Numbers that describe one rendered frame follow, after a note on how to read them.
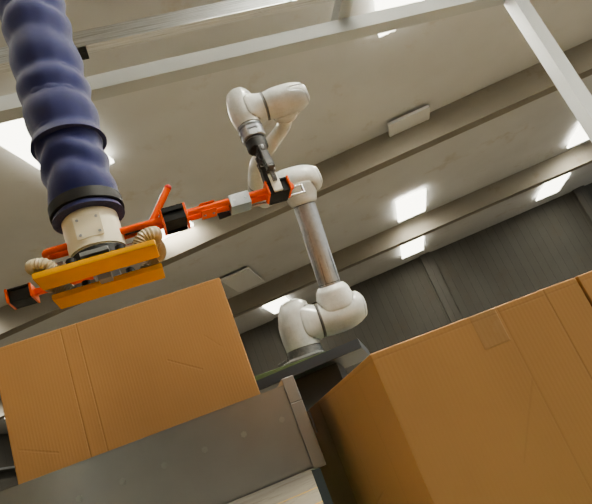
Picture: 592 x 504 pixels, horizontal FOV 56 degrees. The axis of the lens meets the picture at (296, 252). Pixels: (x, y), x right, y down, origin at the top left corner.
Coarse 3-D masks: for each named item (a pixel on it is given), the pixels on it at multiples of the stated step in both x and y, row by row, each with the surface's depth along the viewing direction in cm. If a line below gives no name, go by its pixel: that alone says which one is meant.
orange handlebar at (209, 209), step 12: (252, 192) 183; (264, 192) 183; (204, 204) 180; (216, 204) 179; (228, 204) 181; (192, 216) 181; (204, 216) 181; (120, 228) 173; (132, 228) 173; (48, 252) 167; (60, 252) 171; (36, 288) 191
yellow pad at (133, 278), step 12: (156, 264) 177; (120, 276) 175; (132, 276) 175; (144, 276) 178; (156, 276) 182; (84, 288) 172; (96, 288) 173; (108, 288) 177; (120, 288) 180; (60, 300) 171; (72, 300) 175; (84, 300) 178
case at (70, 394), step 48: (192, 288) 152; (48, 336) 144; (96, 336) 145; (144, 336) 146; (192, 336) 147; (0, 384) 138; (48, 384) 139; (96, 384) 140; (144, 384) 142; (192, 384) 143; (240, 384) 144; (48, 432) 135; (96, 432) 136; (144, 432) 137
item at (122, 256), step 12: (108, 252) 157; (120, 252) 158; (132, 252) 159; (144, 252) 162; (156, 252) 165; (72, 264) 155; (84, 264) 155; (96, 264) 157; (108, 264) 160; (120, 264) 163; (132, 264) 166; (36, 276) 152; (48, 276) 153; (60, 276) 156; (72, 276) 159; (84, 276) 162; (48, 288) 160
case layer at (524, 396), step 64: (512, 320) 93; (576, 320) 94; (384, 384) 87; (448, 384) 88; (512, 384) 89; (576, 384) 90; (384, 448) 97; (448, 448) 84; (512, 448) 85; (576, 448) 86
